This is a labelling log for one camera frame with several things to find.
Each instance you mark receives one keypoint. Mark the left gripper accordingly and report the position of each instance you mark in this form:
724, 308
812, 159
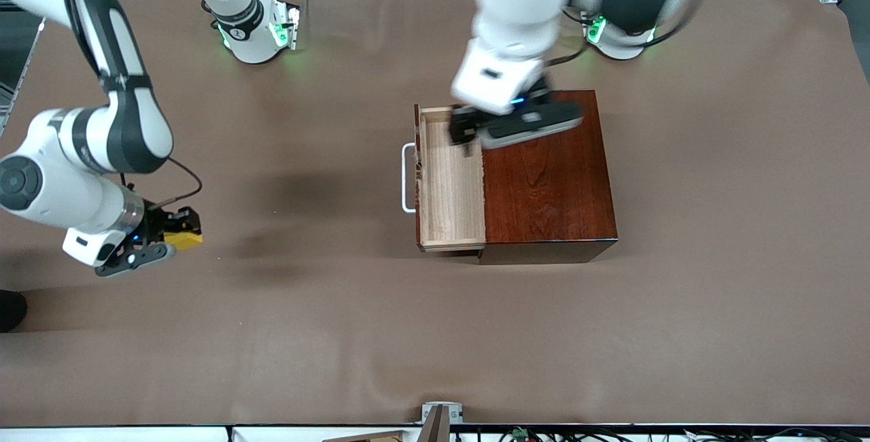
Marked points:
464, 127

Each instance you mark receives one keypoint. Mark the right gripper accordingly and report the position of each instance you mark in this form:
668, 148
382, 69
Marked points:
155, 226

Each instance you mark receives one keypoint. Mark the yellow block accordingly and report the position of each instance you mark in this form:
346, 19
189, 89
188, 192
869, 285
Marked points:
183, 241

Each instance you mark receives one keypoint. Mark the light wood drawer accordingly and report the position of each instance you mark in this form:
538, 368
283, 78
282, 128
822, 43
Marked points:
452, 190

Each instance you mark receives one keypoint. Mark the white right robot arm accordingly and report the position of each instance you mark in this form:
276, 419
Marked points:
122, 136

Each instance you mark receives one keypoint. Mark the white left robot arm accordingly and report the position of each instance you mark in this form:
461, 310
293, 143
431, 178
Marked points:
523, 0

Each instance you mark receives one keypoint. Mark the dark brown wooden cabinet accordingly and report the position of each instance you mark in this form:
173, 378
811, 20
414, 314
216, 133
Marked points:
550, 190

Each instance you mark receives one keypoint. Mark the brown table mat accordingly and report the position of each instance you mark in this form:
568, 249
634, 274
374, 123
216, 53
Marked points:
272, 333

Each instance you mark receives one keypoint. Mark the grey metal clamp bracket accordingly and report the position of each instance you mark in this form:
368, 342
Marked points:
442, 409

